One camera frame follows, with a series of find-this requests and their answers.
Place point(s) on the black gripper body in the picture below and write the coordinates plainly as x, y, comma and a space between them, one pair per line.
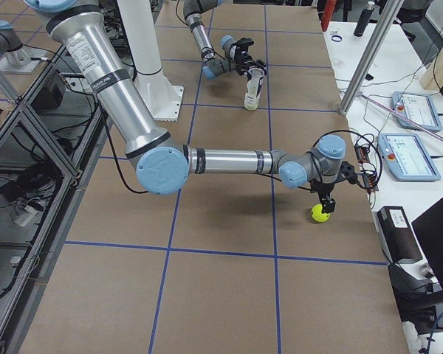
323, 188
241, 60

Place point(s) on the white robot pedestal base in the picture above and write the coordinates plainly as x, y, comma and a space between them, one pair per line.
163, 99

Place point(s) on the black box with label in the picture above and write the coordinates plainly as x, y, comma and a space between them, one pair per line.
396, 229

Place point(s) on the far teach pendant tablet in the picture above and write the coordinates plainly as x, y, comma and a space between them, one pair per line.
418, 108

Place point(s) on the black monitor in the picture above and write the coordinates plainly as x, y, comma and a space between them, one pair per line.
428, 228

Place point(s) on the aluminium frame post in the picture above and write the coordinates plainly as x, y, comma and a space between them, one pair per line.
373, 46

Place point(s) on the black water bottle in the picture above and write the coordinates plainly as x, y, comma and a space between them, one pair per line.
364, 19

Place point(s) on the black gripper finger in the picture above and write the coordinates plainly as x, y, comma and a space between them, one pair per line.
246, 74
262, 71
327, 204

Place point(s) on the white blue tennis ball can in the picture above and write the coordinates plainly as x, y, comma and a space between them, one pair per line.
253, 90

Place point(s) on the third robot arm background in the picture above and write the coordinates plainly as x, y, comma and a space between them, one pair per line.
15, 57

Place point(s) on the near teach pendant tablet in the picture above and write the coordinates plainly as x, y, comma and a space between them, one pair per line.
406, 157

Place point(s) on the aluminium frame rack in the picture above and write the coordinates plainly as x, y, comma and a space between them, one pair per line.
51, 132

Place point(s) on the teach pendant tablet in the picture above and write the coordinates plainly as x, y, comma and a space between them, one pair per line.
418, 108
406, 157

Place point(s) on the black orange electronics module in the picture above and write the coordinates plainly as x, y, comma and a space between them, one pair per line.
368, 170

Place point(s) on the yellow tennis ball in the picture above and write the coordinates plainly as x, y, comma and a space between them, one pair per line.
318, 215
251, 103

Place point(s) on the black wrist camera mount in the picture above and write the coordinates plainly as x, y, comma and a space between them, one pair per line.
348, 173
242, 48

